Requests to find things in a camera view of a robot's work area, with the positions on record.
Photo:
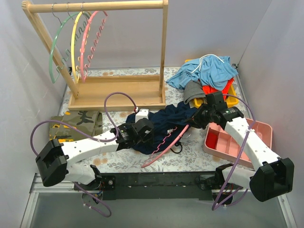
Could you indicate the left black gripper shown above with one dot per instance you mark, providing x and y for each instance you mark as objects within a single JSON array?
[{"x": 147, "y": 132}]

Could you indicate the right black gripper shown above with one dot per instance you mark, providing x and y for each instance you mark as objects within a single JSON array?
[{"x": 198, "y": 117}]

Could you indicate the navy blue shorts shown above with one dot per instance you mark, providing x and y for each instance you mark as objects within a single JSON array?
[{"x": 168, "y": 124}]

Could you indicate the pink hanger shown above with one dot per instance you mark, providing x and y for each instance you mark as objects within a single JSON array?
[
  {"x": 157, "y": 154},
  {"x": 85, "y": 62}
]

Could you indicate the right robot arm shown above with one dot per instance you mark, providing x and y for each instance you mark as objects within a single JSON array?
[{"x": 271, "y": 176}]

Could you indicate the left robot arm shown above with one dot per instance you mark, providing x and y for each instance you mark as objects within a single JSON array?
[{"x": 59, "y": 161}]

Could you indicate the light blue shorts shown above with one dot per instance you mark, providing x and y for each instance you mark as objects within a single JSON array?
[{"x": 209, "y": 70}]

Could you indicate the yellow hanger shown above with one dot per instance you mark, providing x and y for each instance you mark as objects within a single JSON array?
[{"x": 74, "y": 39}]

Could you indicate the green hanger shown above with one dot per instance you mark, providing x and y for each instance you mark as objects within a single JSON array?
[{"x": 67, "y": 51}]

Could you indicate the pink divided organizer tray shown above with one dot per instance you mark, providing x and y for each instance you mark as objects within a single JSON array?
[{"x": 229, "y": 144}]

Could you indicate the grey garment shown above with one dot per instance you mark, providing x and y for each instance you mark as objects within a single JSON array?
[{"x": 193, "y": 90}]

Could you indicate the red knitted garment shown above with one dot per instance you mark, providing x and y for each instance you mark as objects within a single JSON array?
[{"x": 207, "y": 89}]

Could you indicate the wooden clothes rack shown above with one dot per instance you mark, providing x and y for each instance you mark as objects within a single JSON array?
[{"x": 113, "y": 93}]

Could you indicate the yellow plastic tray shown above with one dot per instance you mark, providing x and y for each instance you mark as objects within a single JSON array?
[{"x": 230, "y": 100}]

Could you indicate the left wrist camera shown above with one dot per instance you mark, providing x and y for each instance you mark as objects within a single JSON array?
[{"x": 141, "y": 114}]

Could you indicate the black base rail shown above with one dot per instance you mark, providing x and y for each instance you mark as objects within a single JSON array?
[{"x": 199, "y": 185}]

